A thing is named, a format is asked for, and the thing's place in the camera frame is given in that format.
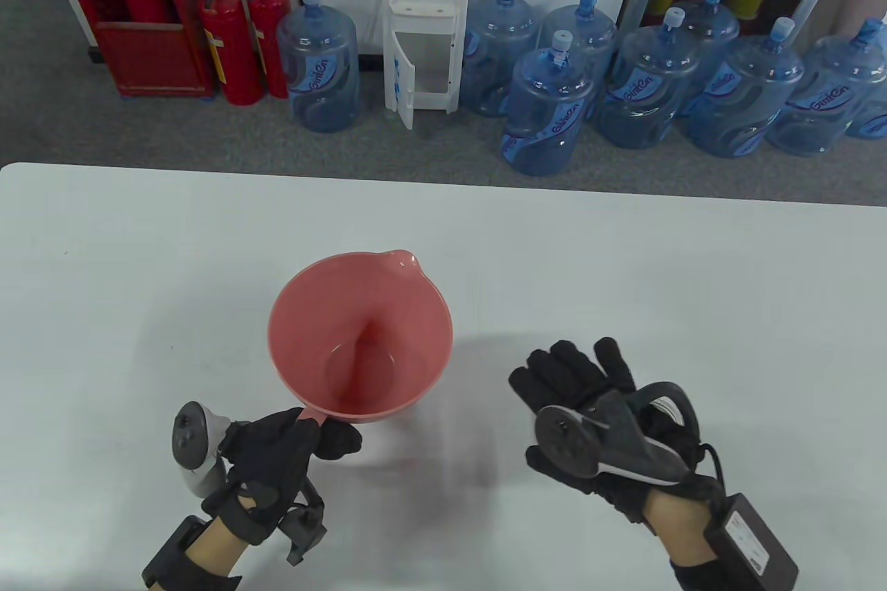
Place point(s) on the person's right hand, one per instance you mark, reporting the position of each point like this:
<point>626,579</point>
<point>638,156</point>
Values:
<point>561,376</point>

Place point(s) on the person's left hand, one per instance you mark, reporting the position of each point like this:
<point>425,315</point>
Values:
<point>270,459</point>

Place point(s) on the pink salad bowl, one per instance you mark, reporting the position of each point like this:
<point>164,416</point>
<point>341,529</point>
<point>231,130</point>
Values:
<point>360,328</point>

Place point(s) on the person's right forearm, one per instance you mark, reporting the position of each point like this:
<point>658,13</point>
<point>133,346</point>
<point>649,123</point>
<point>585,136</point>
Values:
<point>679,528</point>

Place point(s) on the dark grey hand controller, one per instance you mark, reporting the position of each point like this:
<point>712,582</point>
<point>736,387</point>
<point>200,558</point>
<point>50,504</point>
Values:
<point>568,442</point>

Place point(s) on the white grey hand controller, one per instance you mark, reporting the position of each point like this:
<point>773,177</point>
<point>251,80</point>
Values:
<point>194,442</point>

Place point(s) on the black left wristband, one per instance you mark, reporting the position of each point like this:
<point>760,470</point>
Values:
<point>166,560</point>

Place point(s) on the black right wrist box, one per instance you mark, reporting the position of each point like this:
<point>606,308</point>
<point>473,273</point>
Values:
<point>752,542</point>

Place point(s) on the row of blue water bottles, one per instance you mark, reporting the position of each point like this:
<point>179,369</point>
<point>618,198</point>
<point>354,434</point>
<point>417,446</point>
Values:
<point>547,106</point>

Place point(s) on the white water dispenser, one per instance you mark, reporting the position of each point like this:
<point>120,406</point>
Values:
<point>423,16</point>

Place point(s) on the red fire extinguisher cabinet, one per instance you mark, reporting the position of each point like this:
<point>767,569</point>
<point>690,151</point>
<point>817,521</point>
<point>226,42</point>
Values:
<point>152,57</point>

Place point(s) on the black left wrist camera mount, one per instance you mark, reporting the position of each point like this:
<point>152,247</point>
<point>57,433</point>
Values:
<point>305,528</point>

